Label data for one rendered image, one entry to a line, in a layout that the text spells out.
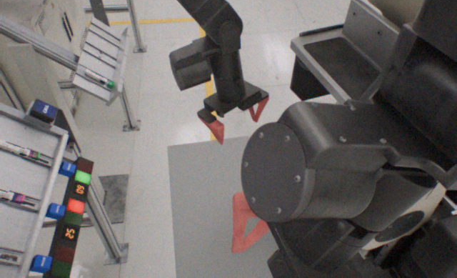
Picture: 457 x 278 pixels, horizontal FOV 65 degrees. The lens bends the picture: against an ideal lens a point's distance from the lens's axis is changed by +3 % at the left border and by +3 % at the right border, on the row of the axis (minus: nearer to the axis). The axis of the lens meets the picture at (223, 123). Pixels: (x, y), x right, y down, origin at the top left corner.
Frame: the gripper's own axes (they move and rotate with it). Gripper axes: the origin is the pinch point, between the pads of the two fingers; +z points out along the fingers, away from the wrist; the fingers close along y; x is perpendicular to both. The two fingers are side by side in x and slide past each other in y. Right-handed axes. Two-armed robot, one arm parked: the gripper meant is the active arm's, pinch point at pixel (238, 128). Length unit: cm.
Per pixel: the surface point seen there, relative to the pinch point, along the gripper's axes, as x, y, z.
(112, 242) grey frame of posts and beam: 45, -34, 59
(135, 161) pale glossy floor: 87, -8, 66
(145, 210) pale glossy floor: 60, -17, 71
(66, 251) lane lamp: 8.4, -40.6, 11.7
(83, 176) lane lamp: 24.2, -30.8, 9.3
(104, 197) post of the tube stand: 75, -28, 66
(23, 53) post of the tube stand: 60, -27, -10
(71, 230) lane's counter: 12.3, -38.2, 11.1
